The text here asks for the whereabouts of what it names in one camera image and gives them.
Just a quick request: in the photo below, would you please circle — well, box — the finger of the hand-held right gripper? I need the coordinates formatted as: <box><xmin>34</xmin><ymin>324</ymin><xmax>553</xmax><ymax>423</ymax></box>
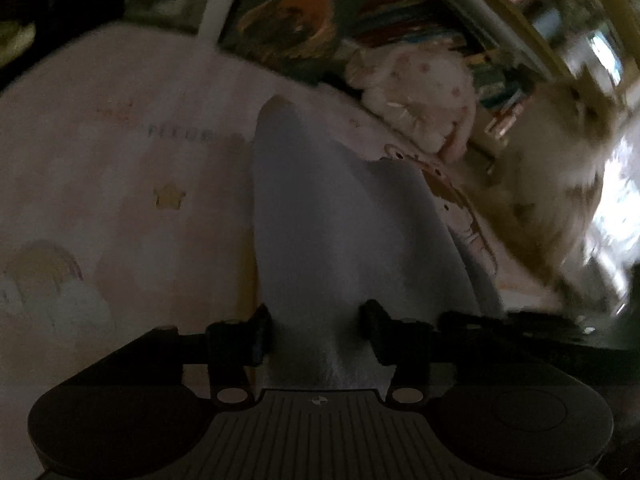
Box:
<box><xmin>507</xmin><ymin>313</ymin><xmax>601</xmax><ymax>347</ymax></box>

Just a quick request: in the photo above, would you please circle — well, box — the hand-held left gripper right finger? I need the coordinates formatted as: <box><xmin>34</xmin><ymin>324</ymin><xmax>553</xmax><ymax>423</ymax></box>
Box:
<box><xmin>361</xmin><ymin>300</ymin><xmax>576</xmax><ymax>404</ymax></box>

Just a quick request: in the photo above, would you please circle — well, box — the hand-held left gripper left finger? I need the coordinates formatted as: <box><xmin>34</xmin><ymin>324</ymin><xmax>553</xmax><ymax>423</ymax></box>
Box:
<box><xmin>100</xmin><ymin>305</ymin><xmax>273</xmax><ymax>406</ymax></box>

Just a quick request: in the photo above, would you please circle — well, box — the beige and blue sweatshirt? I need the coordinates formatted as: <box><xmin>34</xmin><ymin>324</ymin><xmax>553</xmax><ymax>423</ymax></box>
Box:
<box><xmin>249</xmin><ymin>94</ymin><xmax>507</xmax><ymax>392</ymax></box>

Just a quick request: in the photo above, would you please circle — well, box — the fluffy beige cat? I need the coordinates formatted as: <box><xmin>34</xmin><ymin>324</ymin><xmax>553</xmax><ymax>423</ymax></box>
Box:
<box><xmin>480</xmin><ymin>69</ymin><xmax>623</xmax><ymax>303</ymax></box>

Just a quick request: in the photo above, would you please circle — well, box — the pink cartoon printed mat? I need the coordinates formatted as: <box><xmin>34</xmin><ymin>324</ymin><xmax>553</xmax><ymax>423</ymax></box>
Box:
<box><xmin>0</xmin><ymin>22</ymin><xmax>576</xmax><ymax>466</ymax></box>

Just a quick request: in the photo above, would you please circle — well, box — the white plush bunny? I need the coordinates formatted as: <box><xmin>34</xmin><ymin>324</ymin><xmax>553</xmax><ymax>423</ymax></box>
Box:
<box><xmin>344</xmin><ymin>51</ymin><xmax>479</xmax><ymax>162</ymax></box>

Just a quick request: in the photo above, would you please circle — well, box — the row of books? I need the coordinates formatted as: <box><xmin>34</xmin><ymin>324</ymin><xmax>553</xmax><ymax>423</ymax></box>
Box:
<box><xmin>345</xmin><ymin>0</ymin><xmax>531</xmax><ymax>136</ymax></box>

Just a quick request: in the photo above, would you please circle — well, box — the orange cover book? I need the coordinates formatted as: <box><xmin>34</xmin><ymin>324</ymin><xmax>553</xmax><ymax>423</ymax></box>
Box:
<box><xmin>234</xmin><ymin>0</ymin><xmax>353</xmax><ymax>78</ymax></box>

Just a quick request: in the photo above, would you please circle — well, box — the white shelf post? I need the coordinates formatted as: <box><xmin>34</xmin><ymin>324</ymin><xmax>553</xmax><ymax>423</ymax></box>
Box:
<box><xmin>192</xmin><ymin>0</ymin><xmax>253</xmax><ymax>53</ymax></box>

